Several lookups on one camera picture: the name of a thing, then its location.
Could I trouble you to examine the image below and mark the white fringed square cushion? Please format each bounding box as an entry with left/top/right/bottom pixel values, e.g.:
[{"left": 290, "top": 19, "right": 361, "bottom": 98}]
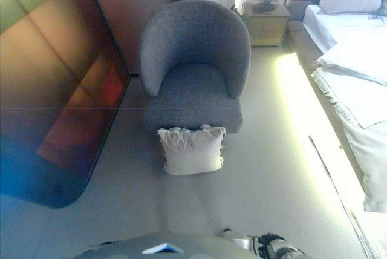
[{"left": 157, "top": 123, "right": 227, "bottom": 177}]

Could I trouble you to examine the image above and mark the grey fabric tub armchair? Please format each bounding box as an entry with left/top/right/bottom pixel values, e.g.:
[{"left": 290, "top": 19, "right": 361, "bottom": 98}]
[{"left": 138, "top": 0, "right": 252, "bottom": 134}]

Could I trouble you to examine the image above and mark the green leafy plant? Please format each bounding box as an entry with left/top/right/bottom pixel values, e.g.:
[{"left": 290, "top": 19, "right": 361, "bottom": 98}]
[{"left": 230, "top": 4, "right": 252, "bottom": 24}]

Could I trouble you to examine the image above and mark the light wooden nightstand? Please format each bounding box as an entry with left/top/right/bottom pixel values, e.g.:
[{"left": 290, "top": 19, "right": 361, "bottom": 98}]
[{"left": 242, "top": 2, "right": 292, "bottom": 47}]

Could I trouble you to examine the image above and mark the grey robot torso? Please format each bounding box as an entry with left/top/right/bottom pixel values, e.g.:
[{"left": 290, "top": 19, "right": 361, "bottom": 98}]
[{"left": 72, "top": 231, "right": 258, "bottom": 259}]

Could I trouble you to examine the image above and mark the dark glossy wardrobe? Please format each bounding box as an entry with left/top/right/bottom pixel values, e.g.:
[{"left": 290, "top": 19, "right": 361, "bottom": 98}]
[{"left": 0, "top": 0, "right": 132, "bottom": 210}]

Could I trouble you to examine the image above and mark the bed with white bedding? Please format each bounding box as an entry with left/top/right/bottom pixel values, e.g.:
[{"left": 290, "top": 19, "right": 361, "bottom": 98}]
[{"left": 287, "top": 4, "right": 387, "bottom": 213}]

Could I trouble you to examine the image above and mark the white fringed bed throw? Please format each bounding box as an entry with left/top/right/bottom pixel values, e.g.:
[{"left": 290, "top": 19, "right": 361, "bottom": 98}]
[{"left": 311, "top": 70, "right": 387, "bottom": 213}]

